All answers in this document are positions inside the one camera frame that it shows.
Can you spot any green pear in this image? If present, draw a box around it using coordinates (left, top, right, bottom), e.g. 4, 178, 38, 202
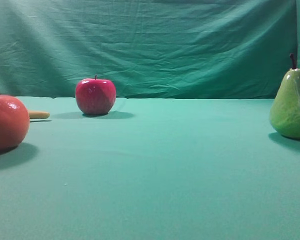
269, 53, 300, 140

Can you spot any green table cloth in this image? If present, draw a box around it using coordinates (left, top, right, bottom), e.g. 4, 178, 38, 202
0, 97, 300, 240

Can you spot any red apple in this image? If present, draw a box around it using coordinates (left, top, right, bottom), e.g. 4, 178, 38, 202
75, 75, 116, 116

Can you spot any green backdrop cloth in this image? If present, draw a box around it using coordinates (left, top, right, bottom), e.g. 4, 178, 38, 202
0, 0, 300, 99

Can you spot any yellow banana tip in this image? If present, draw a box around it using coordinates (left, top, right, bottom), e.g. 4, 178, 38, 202
28, 111, 50, 119

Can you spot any orange fruit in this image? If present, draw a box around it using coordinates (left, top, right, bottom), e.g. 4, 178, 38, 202
0, 95, 30, 152

